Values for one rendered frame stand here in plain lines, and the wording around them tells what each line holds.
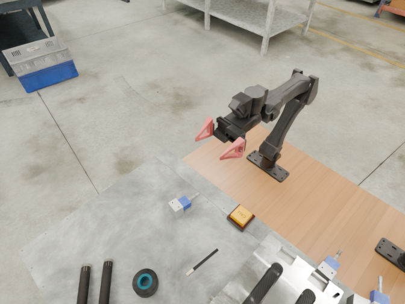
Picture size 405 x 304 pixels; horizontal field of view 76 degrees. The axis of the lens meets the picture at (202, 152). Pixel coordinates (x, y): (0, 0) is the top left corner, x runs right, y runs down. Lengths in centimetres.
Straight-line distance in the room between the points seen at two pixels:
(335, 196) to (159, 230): 73
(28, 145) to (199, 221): 213
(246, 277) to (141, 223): 44
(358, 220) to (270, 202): 34
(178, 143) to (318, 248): 166
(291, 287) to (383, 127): 242
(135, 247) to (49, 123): 218
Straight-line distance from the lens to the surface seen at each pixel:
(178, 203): 102
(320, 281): 97
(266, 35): 371
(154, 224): 105
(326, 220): 115
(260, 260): 91
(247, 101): 71
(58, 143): 275
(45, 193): 240
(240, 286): 88
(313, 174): 127
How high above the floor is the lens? 172
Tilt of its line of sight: 48 degrees down
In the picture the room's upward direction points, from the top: straight up
